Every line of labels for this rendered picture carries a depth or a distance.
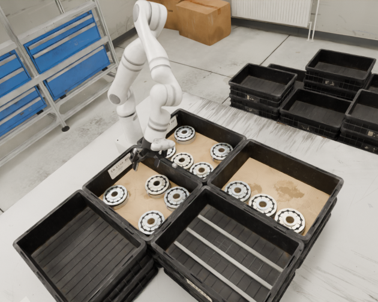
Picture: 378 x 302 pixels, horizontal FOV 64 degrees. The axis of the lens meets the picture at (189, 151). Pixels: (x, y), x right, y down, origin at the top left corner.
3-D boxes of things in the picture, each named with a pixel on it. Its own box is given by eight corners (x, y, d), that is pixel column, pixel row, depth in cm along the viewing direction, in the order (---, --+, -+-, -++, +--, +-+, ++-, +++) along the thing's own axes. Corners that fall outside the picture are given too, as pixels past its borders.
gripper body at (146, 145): (159, 129, 112) (153, 148, 117) (139, 130, 107) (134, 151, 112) (170, 141, 108) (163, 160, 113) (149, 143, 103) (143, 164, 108)
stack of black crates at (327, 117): (275, 144, 230) (278, 109, 205) (291, 121, 245) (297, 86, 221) (329, 165, 210) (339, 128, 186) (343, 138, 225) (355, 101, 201)
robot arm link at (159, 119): (147, 131, 100) (170, 130, 104) (158, 90, 91) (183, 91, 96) (140, 120, 104) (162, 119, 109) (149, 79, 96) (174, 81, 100)
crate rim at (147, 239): (81, 190, 122) (79, 187, 120) (135, 147, 136) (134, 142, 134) (149, 246, 101) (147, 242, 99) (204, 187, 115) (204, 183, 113)
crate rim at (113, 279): (14, 246, 108) (10, 243, 106) (81, 190, 122) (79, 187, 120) (75, 324, 87) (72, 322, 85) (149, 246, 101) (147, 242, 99)
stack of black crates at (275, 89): (229, 128, 249) (227, 82, 217) (247, 108, 264) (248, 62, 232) (274, 145, 229) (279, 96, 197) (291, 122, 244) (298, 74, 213)
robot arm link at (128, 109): (114, 76, 140) (123, 106, 152) (104, 87, 134) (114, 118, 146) (131, 78, 137) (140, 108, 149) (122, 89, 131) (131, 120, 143)
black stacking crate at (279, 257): (156, 259, 108) (149, 244, 100) (207, 202, 122) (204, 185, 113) (252, 339, 87) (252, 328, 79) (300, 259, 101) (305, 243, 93)
